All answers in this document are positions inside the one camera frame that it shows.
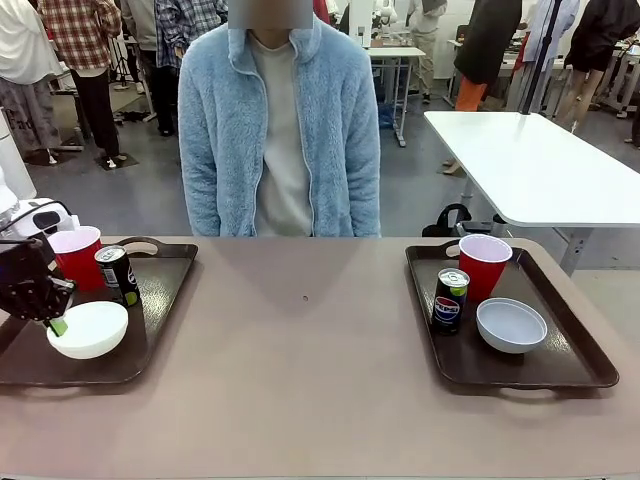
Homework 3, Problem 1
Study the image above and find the bystander in black outfit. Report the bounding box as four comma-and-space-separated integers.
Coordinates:
554, 0, 636, 135

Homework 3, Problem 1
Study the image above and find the black bag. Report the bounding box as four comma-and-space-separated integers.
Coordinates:
422, 203, 474, 239

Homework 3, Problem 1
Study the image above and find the bystander in blue plaid shirt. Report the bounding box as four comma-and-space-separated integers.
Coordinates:
153, 0, 229, 137

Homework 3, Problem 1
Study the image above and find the white plastic bowl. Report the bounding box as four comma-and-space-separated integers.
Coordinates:
475, 297, 549, 355
46, 300, 130, 360

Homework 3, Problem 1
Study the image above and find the person's right forearm blue sleeve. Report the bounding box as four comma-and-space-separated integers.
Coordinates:
178, 164, 224, 237

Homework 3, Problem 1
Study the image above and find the bystander in white shirt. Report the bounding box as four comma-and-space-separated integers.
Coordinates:
0, 0, 66, 154

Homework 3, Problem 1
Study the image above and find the bystander with orange trousers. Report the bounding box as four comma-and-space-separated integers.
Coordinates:
452, 0, 524, 112

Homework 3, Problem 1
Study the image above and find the grey metal table foot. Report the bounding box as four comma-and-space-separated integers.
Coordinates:
455, 221, 506, 237

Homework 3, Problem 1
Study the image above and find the white background desk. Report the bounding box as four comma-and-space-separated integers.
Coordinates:
367, 45, 427, 150

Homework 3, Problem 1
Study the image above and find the bystander in light blue coat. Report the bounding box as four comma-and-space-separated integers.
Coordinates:
522, 0, 584, 119

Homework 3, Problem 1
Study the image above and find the bystander in grey jacket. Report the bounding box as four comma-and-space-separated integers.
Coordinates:
119, 0, 160, 96

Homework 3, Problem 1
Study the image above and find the brown plastic serving tray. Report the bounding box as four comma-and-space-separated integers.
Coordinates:
403, 238, 620, 401
0, 235, 200, 399

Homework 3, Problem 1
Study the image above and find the person in blue fleece jacket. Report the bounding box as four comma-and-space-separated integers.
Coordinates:
177, 0, 382, 239

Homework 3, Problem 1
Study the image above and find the bystander in beige clothes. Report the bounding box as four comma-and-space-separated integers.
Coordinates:
407, 0, 450, 105

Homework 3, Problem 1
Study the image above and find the black pole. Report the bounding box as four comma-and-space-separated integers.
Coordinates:
517, 0, 561, 116

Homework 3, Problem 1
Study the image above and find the black Pepsi can green dot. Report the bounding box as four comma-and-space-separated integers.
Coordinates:
94, 244, 143, 309

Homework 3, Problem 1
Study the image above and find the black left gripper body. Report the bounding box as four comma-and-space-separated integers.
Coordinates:
0, 238, 76, 322

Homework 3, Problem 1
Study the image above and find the person's left forearm blue sleeve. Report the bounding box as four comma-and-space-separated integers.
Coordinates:
347, 164, 382, 237

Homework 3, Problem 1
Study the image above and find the bystander in red plaid shirt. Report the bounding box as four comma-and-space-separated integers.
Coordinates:
37, 0, 125, 170

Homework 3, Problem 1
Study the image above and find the white table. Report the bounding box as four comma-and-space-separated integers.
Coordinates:
423, 110, 640, 276

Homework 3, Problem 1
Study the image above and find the red plastic cup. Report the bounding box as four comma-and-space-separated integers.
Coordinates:
47, 225, 106, 294
458, 233, 514, 305

